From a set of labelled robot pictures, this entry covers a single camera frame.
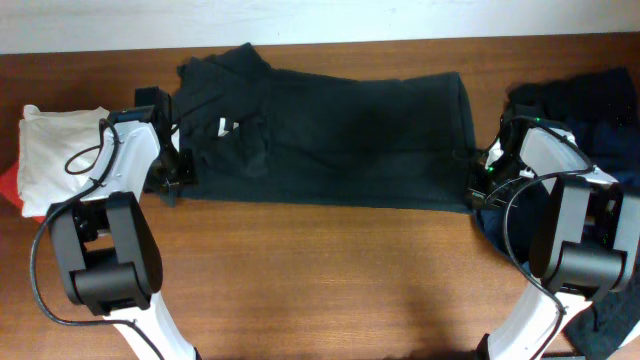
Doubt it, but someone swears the red folded shirt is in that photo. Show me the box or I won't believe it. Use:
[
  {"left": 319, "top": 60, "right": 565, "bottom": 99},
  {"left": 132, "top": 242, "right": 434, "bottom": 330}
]
[{"left": 1, "top": 162, "right": 24, "bottom": 213}]

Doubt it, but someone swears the black garment in pile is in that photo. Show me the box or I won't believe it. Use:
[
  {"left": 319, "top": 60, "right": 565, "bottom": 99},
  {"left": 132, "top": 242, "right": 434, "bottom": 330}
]
[{"left": 508, "top": 67, "right": 639, "bottom": 129}]

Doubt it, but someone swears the dark green Nike t-shirt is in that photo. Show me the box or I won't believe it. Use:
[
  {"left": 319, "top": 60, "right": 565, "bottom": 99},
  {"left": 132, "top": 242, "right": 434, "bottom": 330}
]
[{"left": 174, "top": 44, "right": 476, "bottom": 213}]

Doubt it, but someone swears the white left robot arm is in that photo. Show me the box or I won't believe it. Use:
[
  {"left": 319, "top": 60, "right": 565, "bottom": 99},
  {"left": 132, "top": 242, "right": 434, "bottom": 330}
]
[{"left": 35, "top": 106, "right": 200, "bottom": 359}]

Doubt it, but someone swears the navy blue garment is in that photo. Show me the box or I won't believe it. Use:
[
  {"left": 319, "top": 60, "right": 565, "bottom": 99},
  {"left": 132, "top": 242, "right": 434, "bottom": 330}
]
[{"left": 475, "top": 118, "right": 639, "bottom": 264}]

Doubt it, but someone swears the white folded shirt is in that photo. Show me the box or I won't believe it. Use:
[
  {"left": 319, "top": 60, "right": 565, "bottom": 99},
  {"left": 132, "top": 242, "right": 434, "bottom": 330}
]
[{"left": 17, "top": 105, "right": 109, "bottom": 218}]

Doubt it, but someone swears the dark grey garment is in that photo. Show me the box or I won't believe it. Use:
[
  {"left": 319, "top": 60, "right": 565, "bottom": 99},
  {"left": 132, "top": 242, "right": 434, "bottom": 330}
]
[{"left": 563, "top": 289, "right": 639, "bottom": 360}]

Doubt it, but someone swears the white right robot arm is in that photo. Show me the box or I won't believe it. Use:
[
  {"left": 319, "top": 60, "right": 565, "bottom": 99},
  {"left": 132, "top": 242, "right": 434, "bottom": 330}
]
[{"left": 468, "top": 115, "right": 639, "bottom": 359}]

